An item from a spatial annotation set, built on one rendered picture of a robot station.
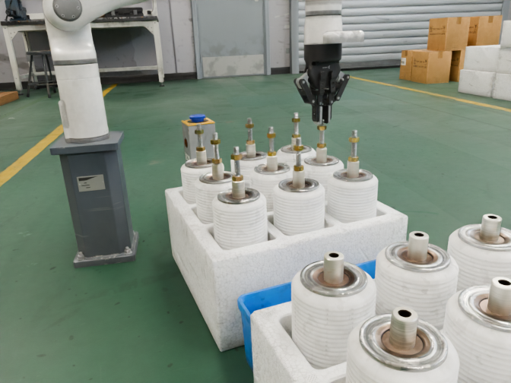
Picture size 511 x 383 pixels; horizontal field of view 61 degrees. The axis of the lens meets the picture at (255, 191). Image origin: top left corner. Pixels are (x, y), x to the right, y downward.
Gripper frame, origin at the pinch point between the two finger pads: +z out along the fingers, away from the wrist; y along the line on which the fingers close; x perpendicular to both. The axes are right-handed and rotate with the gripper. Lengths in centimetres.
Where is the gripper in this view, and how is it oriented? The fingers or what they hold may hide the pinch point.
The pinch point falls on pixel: (322, 114)
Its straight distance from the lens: 93.1
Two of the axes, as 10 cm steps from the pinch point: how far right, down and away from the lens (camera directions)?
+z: 0.4, 9.4, 3.4
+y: -8.5, 2.1, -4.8
